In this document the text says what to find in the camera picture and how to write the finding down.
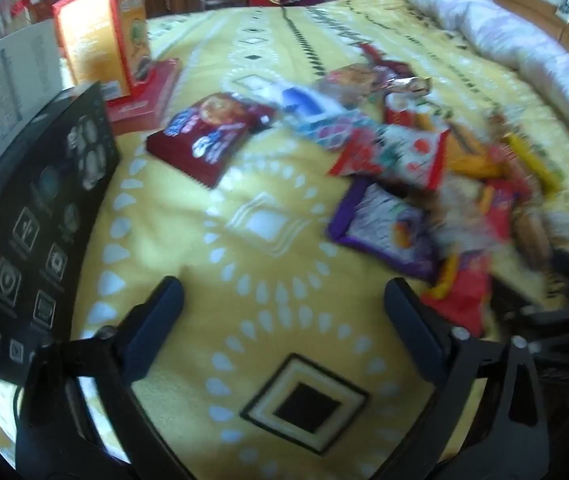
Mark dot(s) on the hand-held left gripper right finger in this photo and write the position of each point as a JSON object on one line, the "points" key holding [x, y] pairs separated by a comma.
{"points": [[414, 332]]}

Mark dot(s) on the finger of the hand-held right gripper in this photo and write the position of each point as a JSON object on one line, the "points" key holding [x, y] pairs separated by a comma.
{"points": [[554, 315]]}

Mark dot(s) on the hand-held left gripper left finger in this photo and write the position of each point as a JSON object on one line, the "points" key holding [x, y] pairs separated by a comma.
{"points": [[157, 330]]}

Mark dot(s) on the red orange snack packet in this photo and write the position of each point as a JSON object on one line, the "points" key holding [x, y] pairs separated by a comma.
{"points": [[464, 290]]}

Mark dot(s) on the yellow patterned blanket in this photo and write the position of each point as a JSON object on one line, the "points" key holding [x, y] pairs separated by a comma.
{"points": [[189, 240]]}

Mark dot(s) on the purple snack packet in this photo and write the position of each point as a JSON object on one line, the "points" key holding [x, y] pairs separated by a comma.
{"points": [[379, 220]]}

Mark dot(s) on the yellow bar packet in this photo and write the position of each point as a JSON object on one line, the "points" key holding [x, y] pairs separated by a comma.
{"points": [[534, 162]]}

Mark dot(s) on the black box with icons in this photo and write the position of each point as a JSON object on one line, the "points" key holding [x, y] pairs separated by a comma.
{"points": [[29, 210]]}

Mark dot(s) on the dark red biscuit packet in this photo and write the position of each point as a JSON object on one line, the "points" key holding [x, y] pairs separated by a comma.
{"points": [[204, 135]]}

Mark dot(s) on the colourful patterned snack packet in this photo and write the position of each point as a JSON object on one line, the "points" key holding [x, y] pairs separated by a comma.
{"points": [[334, 130]]}

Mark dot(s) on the flat red box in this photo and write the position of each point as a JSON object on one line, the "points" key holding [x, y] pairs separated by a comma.
{"points": [[154, 95]]}

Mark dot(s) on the blue white snack packet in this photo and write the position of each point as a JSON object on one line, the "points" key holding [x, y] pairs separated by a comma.
{"points": [[299, 100]]}

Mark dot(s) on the wooden headboard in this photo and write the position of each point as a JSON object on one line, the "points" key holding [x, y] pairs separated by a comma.
{"points": [[539, 15]]}

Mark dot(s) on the red brown snack packet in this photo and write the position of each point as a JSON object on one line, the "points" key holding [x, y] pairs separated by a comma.
{"points": [[359, 77]]}

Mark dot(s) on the lilac floral duvet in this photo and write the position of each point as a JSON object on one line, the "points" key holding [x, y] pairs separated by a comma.
{"points": [[489, 15]]}

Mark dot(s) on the grey and black box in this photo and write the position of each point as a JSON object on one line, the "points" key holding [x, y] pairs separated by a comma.
{"points": [[4, 80]]}

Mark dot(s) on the orange cardboard box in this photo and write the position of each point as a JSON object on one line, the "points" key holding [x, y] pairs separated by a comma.
{"points": [[99, 40]]}

